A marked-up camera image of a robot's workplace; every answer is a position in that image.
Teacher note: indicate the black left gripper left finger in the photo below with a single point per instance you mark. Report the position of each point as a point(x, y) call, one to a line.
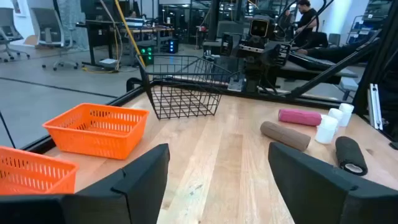
point(93, 202)

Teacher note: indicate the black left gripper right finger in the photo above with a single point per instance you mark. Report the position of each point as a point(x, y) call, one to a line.
point(326, 199)

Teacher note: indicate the black rectangular block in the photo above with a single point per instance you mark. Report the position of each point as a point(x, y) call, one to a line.
point(349, 154)

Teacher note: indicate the pink bandage roll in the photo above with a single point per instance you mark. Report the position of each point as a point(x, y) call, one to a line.
point(298, 117)

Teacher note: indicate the brown bandage roll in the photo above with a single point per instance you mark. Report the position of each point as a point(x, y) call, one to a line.
point(284, 135)

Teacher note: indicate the person's forearm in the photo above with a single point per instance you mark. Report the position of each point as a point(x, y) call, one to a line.
point(332, 53)

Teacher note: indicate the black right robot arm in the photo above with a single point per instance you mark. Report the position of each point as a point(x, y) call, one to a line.
point(255, 77)

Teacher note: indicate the person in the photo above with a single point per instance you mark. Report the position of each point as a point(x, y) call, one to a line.
point(306, 21)

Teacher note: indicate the orange plastic basket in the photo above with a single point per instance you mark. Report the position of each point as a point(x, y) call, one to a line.
point(93, 143)
point(31, 180)

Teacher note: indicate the computer with blue lights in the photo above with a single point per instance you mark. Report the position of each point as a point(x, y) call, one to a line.
point(173, 46)

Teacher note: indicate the black perforated computer case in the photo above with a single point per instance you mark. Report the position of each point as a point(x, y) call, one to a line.
point(146, 54)

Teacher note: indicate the black desk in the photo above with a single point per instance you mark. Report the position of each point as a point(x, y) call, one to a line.
point(99, 34)

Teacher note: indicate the grey office chair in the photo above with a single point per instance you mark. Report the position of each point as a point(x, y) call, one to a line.
point(49, 28)
point(7, 28)

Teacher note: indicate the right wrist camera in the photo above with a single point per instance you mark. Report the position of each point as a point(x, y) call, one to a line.
point(259, 28)

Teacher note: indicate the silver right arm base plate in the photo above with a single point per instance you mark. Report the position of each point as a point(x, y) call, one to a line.
point(235, 85)

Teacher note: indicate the aluminium upright bracket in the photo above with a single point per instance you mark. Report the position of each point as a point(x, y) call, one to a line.
point(374, 105)

